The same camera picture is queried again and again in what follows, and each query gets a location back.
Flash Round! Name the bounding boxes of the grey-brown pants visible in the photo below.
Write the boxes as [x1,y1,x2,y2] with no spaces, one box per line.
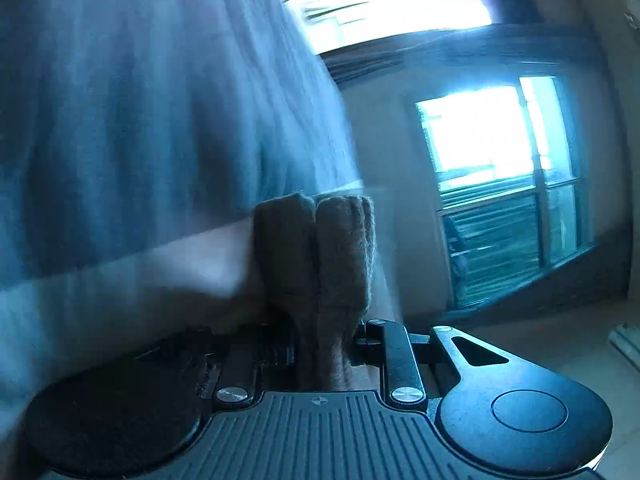
[254,194,376,391]

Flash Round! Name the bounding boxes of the striped bed sheet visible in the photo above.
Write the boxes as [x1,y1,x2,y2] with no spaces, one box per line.
[0,0,396,441]

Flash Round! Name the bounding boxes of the bedroom window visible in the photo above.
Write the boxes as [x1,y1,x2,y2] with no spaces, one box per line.
[416,75,590,309]

